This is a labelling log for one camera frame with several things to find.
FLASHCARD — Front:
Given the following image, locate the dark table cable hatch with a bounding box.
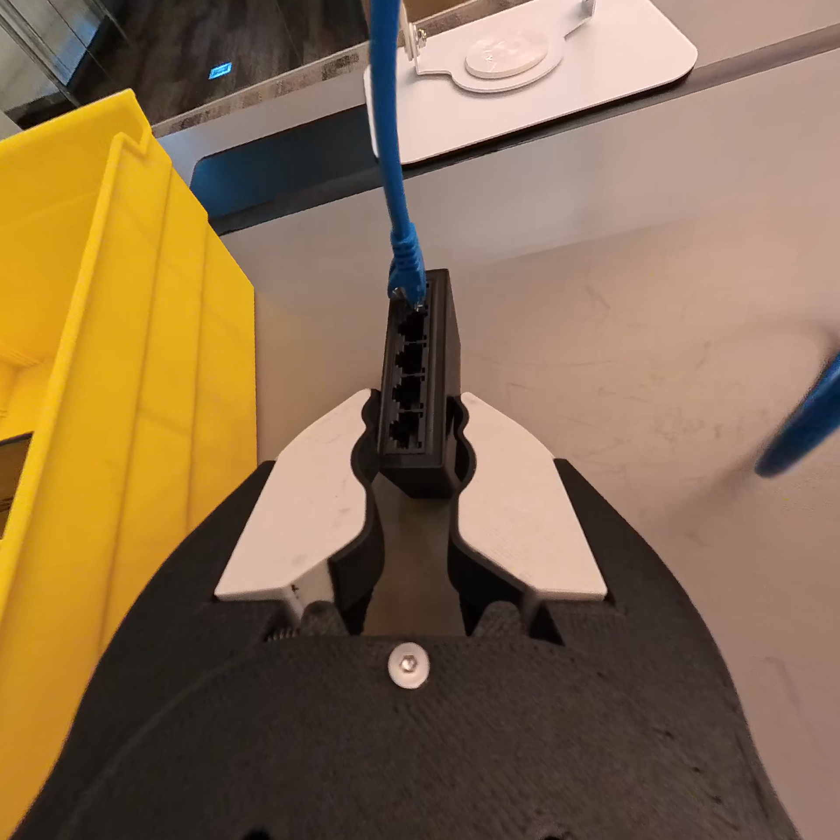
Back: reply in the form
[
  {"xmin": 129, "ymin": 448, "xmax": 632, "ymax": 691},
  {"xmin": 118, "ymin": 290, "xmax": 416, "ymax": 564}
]
[{"xmin": 189, "ymin": 128, "xmax": 395, "ymax": 234}]

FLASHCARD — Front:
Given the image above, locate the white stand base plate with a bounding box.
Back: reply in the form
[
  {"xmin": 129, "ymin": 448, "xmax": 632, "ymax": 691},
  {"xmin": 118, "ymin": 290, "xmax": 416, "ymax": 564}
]
[{"xmin": 363, "ymin": 0, "xmax": 698, "ymax": 166}]

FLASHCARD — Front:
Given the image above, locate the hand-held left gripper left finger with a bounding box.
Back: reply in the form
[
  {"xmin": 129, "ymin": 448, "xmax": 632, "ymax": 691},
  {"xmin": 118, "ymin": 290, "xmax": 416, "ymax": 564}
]
[{"xmin": 213, "ymin": 388, "xmax": 386, "ymax": 635}]

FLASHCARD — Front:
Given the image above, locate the yellow plastic bin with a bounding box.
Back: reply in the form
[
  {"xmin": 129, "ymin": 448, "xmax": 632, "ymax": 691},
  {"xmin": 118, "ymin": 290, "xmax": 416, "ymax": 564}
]
[{"xmin": 0, "ymin": 88, "xmax": 258, "ymax": 837}]

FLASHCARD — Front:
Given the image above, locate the wooden display board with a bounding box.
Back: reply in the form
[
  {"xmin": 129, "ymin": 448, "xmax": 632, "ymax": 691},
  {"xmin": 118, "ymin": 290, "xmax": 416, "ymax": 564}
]
[{"xmin": 402, "ymin": 0, "xmax": 483, "ymax": 24}]

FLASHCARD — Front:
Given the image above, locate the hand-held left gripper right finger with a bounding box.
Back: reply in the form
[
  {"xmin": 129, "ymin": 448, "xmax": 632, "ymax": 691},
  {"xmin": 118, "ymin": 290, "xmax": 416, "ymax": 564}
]
[{"xmin": 448, "ymin": 392, "xmax": 609, "ymax": 641}]

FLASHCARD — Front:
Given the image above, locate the black network switch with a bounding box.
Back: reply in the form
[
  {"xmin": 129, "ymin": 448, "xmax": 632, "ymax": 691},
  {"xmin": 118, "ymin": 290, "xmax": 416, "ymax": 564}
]
[{"xmin": 378, "ymin": 269, "xmax": 463, "ymax": 501}]

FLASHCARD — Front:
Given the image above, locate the blue ethernet cable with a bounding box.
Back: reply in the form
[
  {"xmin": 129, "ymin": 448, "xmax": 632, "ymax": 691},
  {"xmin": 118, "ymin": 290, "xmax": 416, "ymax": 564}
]
[{"xmin": 364, "ymin": 0, "xmax": 840, "ymax": 479}]

